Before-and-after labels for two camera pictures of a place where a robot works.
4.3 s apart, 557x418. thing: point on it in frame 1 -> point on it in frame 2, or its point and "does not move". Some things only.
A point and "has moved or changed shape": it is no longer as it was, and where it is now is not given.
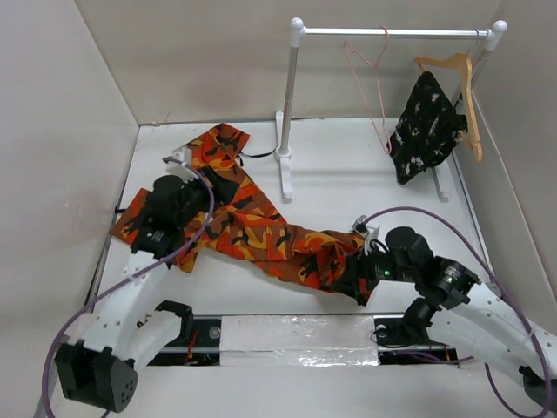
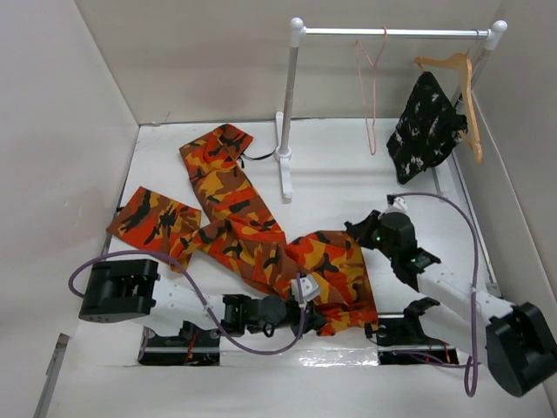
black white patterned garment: x=428 y=130 does not move
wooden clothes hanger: x=461 y=58 does not move
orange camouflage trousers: x=201 y=208 has moved or changed shape
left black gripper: x=224 y=189 -> x=311 y=317
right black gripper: x=358 y=268 -> x=360 y=231
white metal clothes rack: x=284 y=153 does not move
